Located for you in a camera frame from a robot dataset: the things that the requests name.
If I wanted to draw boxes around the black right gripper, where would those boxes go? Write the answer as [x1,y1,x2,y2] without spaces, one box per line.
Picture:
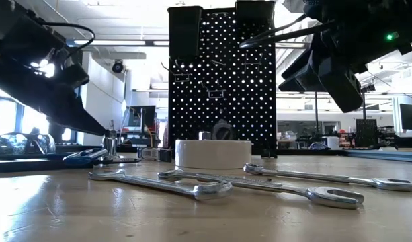
[278,32,368,114]

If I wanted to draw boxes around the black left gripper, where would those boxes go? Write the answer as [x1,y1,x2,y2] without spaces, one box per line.
[0,0,106,136]

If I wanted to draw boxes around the blue handled pliers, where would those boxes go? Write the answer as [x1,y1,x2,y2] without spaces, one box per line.
[62,147,109,161]

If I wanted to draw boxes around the large silver socket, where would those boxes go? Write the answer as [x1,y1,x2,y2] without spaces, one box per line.
[102,128,118,158]

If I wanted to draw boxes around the black perforated peg board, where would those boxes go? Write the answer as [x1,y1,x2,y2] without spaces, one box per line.
[167,7,278,159]

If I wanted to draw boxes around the grey round notched knob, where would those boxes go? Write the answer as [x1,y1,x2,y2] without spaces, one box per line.
[211,118,236,141]

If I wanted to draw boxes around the silver combination wrench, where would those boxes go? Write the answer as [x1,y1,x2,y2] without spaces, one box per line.
[88,169,234,202]
[157,169,365,210]
[243,163,412,193]

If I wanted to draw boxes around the white tape roll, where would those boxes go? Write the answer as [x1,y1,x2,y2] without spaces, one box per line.
[174,139,253,170]

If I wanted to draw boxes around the black pole stand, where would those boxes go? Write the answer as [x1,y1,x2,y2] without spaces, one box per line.
[314,82,376,149]

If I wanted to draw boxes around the black building column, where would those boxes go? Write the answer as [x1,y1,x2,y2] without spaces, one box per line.
[47,116,69,143]

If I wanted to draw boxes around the clear safety glasses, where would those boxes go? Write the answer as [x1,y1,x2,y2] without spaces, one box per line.
[0,130,57,156]

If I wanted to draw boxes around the black perforated box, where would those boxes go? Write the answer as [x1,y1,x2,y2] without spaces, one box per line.
[355,118,378,148]

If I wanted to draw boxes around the short black plastic bin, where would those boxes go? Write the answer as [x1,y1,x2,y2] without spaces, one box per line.
[235,0,276,22]

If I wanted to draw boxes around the long ceiling light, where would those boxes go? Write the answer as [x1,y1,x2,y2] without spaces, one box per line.
[73,39,169,47]

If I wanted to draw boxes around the black computer monitor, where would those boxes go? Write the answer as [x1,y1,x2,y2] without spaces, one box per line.
[399,103,412,132]

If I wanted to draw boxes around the blue flat mat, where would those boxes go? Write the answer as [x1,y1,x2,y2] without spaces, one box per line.
[343,149,412,165]

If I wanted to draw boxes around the small clear and black box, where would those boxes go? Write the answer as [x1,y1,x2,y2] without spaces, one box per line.
[136,147,173,163]

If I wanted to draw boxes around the tall black plastic bin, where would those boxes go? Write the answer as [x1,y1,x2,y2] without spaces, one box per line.
[167,5,204,62]

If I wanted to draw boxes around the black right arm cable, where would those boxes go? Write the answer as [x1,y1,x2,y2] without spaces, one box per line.
[239,13,336,50]

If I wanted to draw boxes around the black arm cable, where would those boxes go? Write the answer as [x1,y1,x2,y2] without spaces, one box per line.
[239,13,336,50]
[40,22,96,51]

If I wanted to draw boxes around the black aluminium rig frame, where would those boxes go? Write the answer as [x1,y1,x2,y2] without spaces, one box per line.
[54,143,347,159]

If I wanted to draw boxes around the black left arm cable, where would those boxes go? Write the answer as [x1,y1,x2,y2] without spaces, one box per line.
[40,22,96,51]

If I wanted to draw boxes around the round black wall camera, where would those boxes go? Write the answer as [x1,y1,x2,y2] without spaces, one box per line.
[111,59,125,74]

